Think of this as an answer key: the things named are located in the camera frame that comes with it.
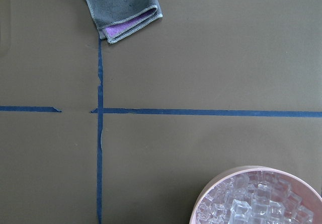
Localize pile of clear ice cubes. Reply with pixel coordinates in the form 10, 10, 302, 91
196, 170, 315, 224

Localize folded grey purple cloth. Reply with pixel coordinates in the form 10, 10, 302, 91
86, 0, 163, 44

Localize pink bowl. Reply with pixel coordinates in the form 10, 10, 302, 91
189, 165, 322, 224

